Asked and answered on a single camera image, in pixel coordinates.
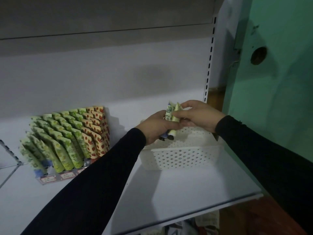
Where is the white store shelf unit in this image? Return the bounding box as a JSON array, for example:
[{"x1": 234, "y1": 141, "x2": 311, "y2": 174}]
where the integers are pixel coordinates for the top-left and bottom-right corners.
[{"x1": 0, "y1": 0, "x2": 263, "y2": 235}]

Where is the person's right hand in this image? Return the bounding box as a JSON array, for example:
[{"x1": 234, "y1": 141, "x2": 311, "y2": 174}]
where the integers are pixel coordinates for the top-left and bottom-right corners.
[{"x1": 172, "y1": 100, "x2": 227, "y2": 133}]

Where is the row of cream tubes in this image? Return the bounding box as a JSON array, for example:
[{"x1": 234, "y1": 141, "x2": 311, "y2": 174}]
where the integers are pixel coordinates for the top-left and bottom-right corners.
[{"x1": 28, "y1": 106, "x2": 111, "y2": 145}]

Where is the group of white green pouches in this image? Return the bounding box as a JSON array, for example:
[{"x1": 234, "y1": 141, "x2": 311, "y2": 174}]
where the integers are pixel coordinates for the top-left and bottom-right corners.
[{"x1": 142, "y1": 210, "x2": 220, "y2": 235}]

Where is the white perforated basket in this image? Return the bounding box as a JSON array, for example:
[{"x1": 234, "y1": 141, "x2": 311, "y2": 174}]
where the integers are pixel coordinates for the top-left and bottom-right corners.
[{"x1": 139, "y1": 126, "x2": 224, "y2": 171}]

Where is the person's left hand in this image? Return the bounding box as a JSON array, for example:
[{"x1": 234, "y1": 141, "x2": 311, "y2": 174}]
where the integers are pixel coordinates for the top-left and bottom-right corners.
[{"x1": 136, "y1": 110, "x2": 184, "y2": 146}]

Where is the clear acrylic display rack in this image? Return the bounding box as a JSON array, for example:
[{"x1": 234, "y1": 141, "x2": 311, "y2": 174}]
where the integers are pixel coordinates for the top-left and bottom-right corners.
[{"x1": 35, "y1": 154, "x2": 98, "y2": 185}]

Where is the person's right forearm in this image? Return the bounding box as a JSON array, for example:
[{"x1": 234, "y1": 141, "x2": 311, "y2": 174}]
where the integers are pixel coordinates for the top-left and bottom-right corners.
[{"x1": 215, "y1": 116, "x2": 313, "y2": 233}]

